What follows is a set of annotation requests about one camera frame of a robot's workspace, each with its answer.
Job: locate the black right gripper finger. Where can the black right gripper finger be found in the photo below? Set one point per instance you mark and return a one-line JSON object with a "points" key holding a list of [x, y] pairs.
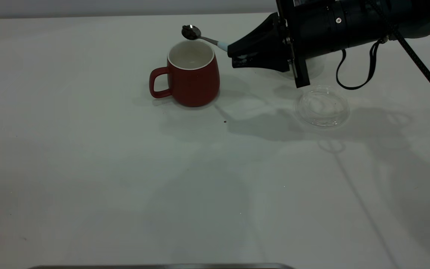
{"points": [[267, 63], [263, 39]]}

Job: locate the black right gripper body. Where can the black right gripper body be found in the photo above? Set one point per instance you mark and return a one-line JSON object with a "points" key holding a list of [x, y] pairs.
{"points": [[315, 26]]}

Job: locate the red ceramic mug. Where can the red ceramic mug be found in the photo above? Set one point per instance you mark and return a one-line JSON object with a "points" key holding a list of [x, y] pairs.
{"points": [[194, 84]]}

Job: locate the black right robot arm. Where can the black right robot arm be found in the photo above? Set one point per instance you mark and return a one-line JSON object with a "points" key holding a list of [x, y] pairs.
{"points": [[398, 18]]}

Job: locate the clear glass saucer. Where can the clear glass saucer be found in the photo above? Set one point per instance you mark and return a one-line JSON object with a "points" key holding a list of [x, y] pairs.
{"points": [[321, 108]]}

